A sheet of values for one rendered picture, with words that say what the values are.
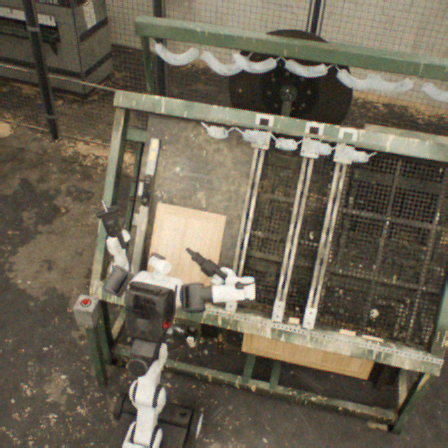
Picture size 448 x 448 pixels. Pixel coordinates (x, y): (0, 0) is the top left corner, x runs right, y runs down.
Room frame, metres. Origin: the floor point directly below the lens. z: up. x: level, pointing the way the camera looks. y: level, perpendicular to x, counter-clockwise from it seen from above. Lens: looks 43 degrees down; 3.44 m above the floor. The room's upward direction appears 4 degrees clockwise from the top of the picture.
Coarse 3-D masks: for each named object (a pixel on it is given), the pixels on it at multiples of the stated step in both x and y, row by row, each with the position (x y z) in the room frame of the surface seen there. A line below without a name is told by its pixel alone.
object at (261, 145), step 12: (264, 132) 2.58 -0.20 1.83; (252, 144) 2.54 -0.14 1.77; (264, 144) 2.54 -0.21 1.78; (252, 168) 2.49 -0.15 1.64; (252, 180) 2.45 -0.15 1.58; (252, 192) 2.43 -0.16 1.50; (252, 204) 2.36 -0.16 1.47; (252, 216) 2.33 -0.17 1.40; (240, 228) 2.28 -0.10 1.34; (240, 240) 2.24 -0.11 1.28; (240, 252) 2.22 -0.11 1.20; (240, 264) 2.16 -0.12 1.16; (240, 276) 2.11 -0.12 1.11
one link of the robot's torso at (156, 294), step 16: (144, 272) 1.90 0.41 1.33; (128, 288) 1.79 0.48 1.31; (144, 288) 1.73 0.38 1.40; (160, 288) 1.74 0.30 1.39; (176, 288) 1.73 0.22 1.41; (128, 304) 1.65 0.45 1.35; (144, 304) 1.64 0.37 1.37; (160, 304) 1.63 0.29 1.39; (176, 304) 1.72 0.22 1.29; (128, 320) 1.63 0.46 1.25; (144, 320) 1.62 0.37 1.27; (160, 320) 1.60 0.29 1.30; (144, 336) 1.60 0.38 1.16; (160, 336) 1.59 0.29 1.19
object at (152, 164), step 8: (152, 160) 2.60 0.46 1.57; (152, 168) 2.57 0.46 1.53; (152, 184) 2.52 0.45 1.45; (152, 192) 2.51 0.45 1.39; (144, 208) 2.43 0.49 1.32; (144, 216) 2.40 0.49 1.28; (144, 224) 2.37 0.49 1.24; (144, 232) 2.35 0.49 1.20; (136, 240) 2.32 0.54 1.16; (144, 240) 2.33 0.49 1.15; (136, 248) 2.29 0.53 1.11; (136, 256) 2.26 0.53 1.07; (136, 264) 2.23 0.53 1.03; (136, 272) 2.20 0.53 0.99
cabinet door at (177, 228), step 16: (160, 208) 2.44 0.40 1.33; (176, 208) 2.43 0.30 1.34; (160, 224) 2.38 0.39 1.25; (176, 224) 2.37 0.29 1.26; (192, 224) 2.37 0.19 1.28; (208, 224) 2.36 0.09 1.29; (224, 224) 2.35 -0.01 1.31; (160, 240) 2.32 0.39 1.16; (176, 240) 2.31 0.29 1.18; (192, 240) 2.31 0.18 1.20; (208, 240) 2.30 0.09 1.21; (176, 256) 2.25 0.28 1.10; (208, 256) 2.24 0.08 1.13; (176, 272) 2.19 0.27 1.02; (192, 272) 2.19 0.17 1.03
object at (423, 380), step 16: (416, 256) 2.72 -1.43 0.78; (256, 272) 2.59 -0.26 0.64; (368, 272) 3.09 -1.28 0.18; (272, 304) 2.16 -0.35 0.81; (288, 304) 2.15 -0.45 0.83; (352, 320) 2.06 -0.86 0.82; (112, 336) 2.21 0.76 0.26; (208, 336) 2.24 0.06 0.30; (224, 336) 2.15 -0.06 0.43; (240, 336) 2.19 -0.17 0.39; (400, 336) 1.95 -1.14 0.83; (416, 336) 1.97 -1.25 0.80; (112, 352) 2.13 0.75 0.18; (128, 352) 2.14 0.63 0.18; (224, 352) 2.17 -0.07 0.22; (176, 368) 2.03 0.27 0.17; (192, 368) 2.04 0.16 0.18; (384, 368) 1.94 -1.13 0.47; (400, 368) 1.98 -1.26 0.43; (224, 384) 1.97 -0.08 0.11; (240, 384) 1.94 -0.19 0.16; (256, 384) 1.94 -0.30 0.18; (384, 384) 1.93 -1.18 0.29; (400, 384) 2.01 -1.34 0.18; (416, 384) 1.80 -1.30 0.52; (288, 400) 1.87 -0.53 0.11; (304, 400) 1.86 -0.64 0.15; (320, 400) 1.85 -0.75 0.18; (336, 400) 1.86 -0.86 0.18; (400, 400) 1.88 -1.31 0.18; (416, 400) 1.73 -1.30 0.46; (368, 416) 1.77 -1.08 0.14; (384, 416) 1.76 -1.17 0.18; (400, 416) 1.74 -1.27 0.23; (400, 432) 1.72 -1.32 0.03
